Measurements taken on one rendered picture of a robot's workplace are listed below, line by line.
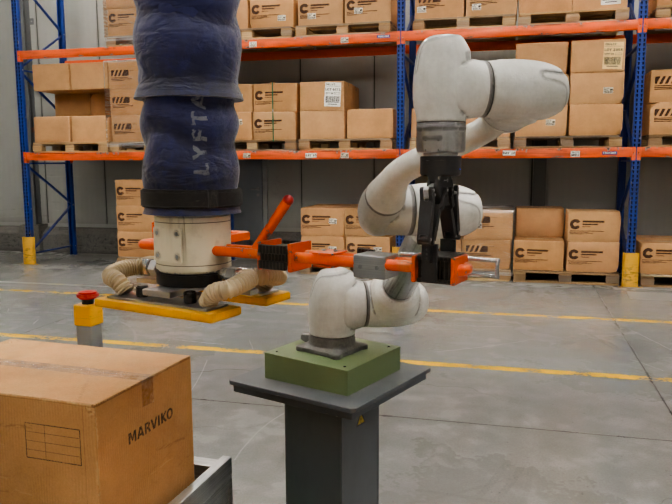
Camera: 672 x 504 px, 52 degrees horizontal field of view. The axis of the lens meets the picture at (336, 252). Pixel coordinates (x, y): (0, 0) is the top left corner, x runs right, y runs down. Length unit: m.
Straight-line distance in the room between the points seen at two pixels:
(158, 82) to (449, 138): 0.62
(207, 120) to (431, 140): 0.50
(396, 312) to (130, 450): 0.95
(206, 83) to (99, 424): 0.77
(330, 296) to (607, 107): 6.76
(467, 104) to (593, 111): 7.42
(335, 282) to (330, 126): 6.74
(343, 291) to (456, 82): 1.13
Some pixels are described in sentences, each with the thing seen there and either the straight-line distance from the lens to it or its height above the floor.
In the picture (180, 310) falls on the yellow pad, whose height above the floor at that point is 1.16.
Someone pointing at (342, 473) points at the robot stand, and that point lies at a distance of 2.34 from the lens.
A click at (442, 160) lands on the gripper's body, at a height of 1.46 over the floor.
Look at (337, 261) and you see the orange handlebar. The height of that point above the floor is 1.27.
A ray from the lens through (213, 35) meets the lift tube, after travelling 1.52.
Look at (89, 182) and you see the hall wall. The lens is 11.94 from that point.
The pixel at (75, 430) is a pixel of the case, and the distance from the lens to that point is 1.66.
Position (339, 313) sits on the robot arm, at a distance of 2.25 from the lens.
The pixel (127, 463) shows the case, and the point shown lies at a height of 0.77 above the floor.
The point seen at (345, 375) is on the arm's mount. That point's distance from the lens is 2.15.
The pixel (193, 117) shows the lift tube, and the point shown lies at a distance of 1.50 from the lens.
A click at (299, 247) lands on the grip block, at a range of 1.44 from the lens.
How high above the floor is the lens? 1.46
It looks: 7 degrees down
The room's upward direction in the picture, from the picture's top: straight up
